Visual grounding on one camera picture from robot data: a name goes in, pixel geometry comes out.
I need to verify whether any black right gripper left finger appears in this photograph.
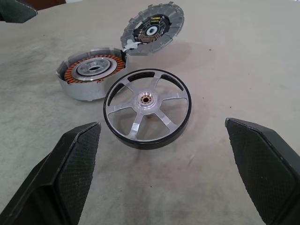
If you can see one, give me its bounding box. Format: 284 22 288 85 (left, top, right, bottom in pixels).
0 121 102 225

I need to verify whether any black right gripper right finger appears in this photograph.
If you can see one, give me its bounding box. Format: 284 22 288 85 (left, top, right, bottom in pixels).
224 117 300 225

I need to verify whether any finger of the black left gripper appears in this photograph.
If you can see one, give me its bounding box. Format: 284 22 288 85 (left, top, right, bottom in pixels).
0 0 38 23

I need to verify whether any silver motor stator housing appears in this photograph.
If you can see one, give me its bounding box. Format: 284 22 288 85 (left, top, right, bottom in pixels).
55 47 129 102

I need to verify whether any black-rimmed spoked silver rotor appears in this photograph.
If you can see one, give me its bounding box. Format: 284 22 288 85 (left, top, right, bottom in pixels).
104 68 192 149

